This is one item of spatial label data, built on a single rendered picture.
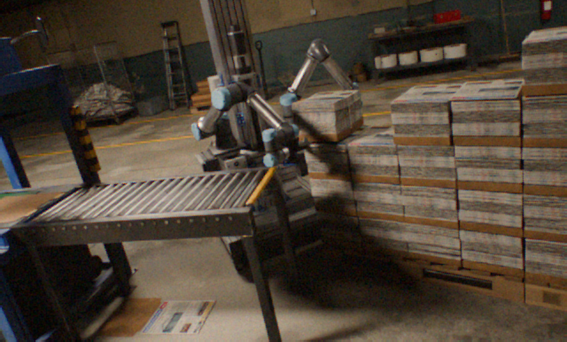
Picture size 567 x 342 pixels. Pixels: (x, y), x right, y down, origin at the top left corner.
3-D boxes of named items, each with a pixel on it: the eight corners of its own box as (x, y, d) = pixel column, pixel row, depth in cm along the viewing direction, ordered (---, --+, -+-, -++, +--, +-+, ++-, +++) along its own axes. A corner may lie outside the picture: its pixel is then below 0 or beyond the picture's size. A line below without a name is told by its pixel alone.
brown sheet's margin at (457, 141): (469, 121, 235) (469, 114, 233) (529, 120, 218) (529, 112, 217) (453, 145, 206) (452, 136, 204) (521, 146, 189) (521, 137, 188)
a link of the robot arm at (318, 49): (320, 37, 276) (366, 95, 286) (320, 36, 287) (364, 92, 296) (306, 49, 279) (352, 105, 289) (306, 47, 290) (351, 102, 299)
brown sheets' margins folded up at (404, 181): (346, 215, 306) (336, 149, 291) (532, 239, 239) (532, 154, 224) (321, 243, 277) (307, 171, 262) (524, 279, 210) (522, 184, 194)
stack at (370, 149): (349, 233, 311) (331, 124, 286) (533, 260, 243) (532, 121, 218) (323, 262, 281) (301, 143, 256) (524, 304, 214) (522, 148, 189)
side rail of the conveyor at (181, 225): (257, 229, 195) (252, 206, 192) (253, 236, 191) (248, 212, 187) (26, 242, 232) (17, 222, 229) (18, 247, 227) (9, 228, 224)
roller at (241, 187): (257, 175, 238) (252, 168, 237) (228, 216, 195) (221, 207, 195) (251, 180, 240) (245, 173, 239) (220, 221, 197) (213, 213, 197)
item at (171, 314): (216, 301, 264) (215, 299, 264) (197, 335, 238) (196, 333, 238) (164, 301, 274) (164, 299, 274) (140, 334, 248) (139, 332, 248)
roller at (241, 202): (267, 177, 237) (266, 168, 236) (240, 218, 194) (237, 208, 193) (259, 177, 238) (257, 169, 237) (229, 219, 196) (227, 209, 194)
